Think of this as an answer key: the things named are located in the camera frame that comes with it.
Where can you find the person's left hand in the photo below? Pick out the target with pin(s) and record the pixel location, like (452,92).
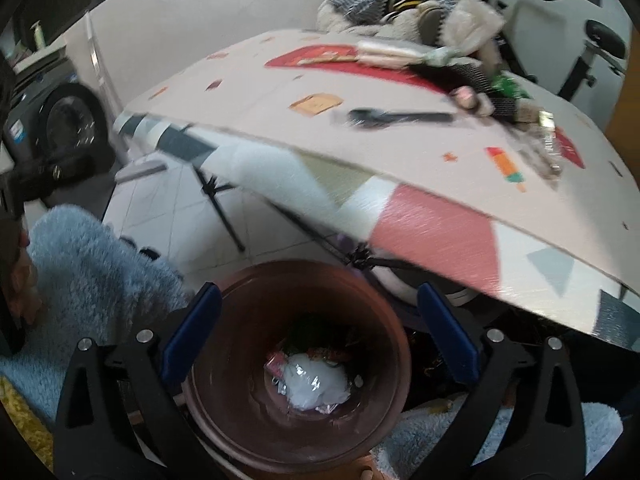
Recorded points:
(21,303)

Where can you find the light blue fluffy sleeve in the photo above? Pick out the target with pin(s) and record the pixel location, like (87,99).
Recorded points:
(93,284)

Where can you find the clear plastic wrapper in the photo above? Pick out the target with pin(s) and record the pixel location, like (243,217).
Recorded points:
(540,147)

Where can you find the black exercise bike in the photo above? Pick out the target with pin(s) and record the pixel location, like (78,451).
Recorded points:
(567,46)

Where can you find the green frog toy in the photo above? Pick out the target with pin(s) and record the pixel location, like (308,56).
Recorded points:
(309,383)

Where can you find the washing machine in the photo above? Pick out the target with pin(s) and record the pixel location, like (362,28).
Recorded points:
(53,113)

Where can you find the white plastic bag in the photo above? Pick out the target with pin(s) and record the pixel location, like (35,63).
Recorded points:
(470,25)

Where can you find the white tissue pack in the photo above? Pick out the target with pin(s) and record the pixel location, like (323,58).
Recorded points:
(396,58)

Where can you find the white fluffy clothes pile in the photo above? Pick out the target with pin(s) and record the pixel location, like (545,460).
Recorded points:
(418,21)

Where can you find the green gold snack wrapper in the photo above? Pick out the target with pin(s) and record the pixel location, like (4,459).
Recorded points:
(508,87)

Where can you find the wooden chopsticks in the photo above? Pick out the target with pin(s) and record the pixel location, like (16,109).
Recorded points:
(328,59)

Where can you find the black plastic fork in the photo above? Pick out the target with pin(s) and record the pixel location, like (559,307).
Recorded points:
(373,118)

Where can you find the brown round trash bin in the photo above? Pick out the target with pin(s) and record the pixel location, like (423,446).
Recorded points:
(290,307)

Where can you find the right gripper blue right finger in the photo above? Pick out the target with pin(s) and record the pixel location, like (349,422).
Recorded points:
(523,417)

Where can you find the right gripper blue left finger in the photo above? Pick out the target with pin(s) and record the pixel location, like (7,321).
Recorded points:
(117,416)

